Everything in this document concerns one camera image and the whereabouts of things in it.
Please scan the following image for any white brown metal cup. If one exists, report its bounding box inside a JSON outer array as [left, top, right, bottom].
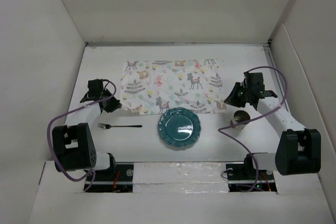
[[230, 110, 251, 130]]

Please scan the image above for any black fork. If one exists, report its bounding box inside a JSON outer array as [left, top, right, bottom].
[[97, 123, 142, 129]]

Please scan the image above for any patterned cloth placemat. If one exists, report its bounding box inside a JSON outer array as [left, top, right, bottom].
[[120, 59, 227, 115]]

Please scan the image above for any teal ceramic plate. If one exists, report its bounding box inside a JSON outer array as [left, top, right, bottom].
[[157, 107, 202, 148]]

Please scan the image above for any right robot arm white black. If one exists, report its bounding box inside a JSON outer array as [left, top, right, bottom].
[[225, 71, 321, 179]]

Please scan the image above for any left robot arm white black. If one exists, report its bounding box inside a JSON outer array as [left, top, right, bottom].
[[51, 79, 122, 180]]

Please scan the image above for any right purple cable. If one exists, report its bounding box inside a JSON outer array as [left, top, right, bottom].
[[218, 66, 288, 193]]

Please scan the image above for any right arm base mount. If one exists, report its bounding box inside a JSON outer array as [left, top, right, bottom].
[[221, 163, 277, 193]]

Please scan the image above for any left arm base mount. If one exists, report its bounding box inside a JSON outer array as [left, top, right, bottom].
[[84, 163, 134, 193]]

